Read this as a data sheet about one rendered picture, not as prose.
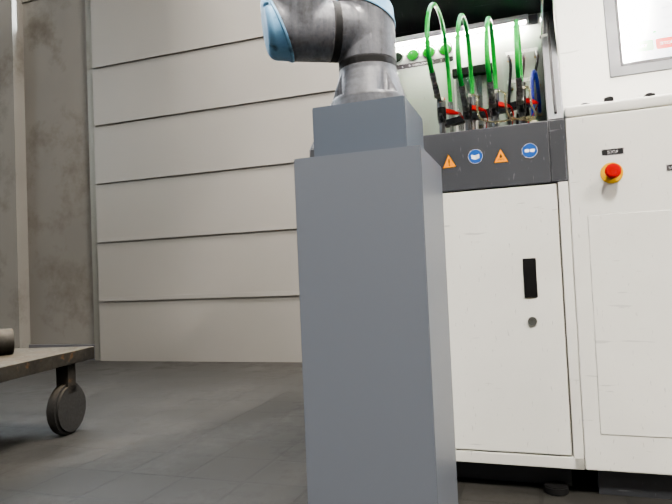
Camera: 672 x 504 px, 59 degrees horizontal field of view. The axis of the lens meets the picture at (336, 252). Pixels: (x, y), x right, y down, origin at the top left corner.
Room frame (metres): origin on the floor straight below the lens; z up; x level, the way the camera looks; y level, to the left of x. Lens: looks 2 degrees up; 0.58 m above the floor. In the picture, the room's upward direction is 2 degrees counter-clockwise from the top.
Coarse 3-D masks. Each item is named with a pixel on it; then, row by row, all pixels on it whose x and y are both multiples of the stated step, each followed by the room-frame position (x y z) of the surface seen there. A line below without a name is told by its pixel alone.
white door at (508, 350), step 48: (480, 192) 1.55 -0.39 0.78; (528, 192) 1.51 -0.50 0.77; (480, 240) 1.56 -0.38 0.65; (528, 240) 1.51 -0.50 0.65; (480, 288) 1.56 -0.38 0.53; (528, 288) 1.51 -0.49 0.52; (480, 336) 1.56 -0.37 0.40; (528, 336) 1.52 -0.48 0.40; (480, 384) 1.56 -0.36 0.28; (528, 384) 1.52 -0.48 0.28; (480, 432) 1.56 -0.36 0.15; (528, 432) 1.52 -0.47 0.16
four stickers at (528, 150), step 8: (528, 144) 1.51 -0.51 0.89; (536, 144) 1.50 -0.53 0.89; (472, 152) 1.56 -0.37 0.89; (480, 152) 1.55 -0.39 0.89; (496, 152) 1.54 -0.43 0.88; (504, 152) 1.53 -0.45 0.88; (528, 152) 1.51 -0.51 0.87; (536, 152) 1.50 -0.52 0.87; (448, 160) 1.58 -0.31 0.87; (472, 160) 1.56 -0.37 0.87; (480, 160) 1.55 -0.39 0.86; (496, 160) 1.54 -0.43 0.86; (504, 160) 1.53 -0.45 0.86; (448, 168) 1.58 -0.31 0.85
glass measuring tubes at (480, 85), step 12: (456, 72) 2.06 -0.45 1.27; (468, 72) 2.05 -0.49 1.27; (480, 72) 2.03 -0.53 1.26; (492, 72) 2.04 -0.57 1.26; (456, 84) 2.07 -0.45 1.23; (468, 84) 2.05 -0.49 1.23; (480, 84) 2.04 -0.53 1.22; (456, 96) 2.09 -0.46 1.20; (480, 96) 2.04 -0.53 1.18; (456, 108) 2.09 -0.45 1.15; (480, 120) 2.04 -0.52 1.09
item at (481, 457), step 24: (576, 336) 1.48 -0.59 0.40; (576, 360) 1.48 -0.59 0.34; (576, 384) 1.48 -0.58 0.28; (576, 408) 1.48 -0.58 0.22; (576, 432) 1.48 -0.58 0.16; (456, 456) 1.59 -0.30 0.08; (480, 456) 1.57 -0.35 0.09; (504, 456) 1.54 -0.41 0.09; (528, 456) 1.52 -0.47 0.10; (552, 456) 1.51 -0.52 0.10; (576, 456) 1.49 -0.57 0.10; (504, 480) 1.61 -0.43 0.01; (528, 480) 1.59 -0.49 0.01; (552, 480) 1.57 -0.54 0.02
